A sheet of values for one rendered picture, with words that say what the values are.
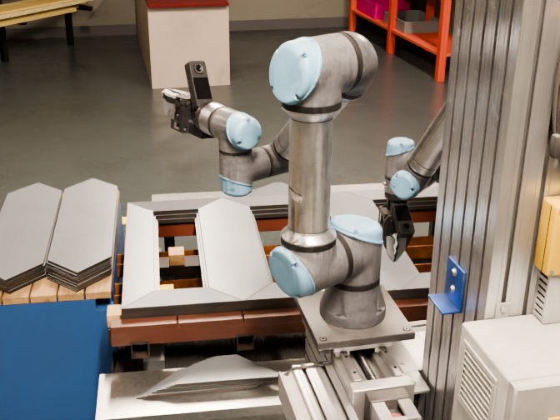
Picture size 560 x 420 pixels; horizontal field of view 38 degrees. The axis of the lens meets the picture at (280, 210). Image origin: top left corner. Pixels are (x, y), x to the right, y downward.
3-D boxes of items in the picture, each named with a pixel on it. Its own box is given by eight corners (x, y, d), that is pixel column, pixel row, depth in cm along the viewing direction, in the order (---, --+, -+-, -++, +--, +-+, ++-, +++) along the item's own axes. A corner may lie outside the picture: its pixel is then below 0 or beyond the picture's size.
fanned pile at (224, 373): (137, 372, 225) (136, 361, 223) (277, 362, 230) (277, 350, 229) (136, 400, 214) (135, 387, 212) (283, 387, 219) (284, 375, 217)
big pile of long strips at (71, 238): (13, 196, 311) (12, 181, 308) (119, 190, 316) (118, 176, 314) (-28, 300, 239) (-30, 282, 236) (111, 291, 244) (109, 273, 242)
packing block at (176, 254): (168, 257, 268) (167, 247, 266) (183, 257, 269) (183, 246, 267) (169, 266, 262) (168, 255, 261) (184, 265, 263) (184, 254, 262)
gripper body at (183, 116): (167, 127, 197) (195, 139, 188) (170, 92, 194) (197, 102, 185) (194, 125, 201) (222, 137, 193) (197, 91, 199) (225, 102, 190)
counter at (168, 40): (199, 36, 960) (197, -32, 929) (231, 86, 755) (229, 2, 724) (137, 37, 946) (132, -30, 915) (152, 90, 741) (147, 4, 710)
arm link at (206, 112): (208, 107, 182) (237, 105, 187) (197, 102, 185) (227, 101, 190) (206, 139, 184) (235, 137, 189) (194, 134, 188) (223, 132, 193)
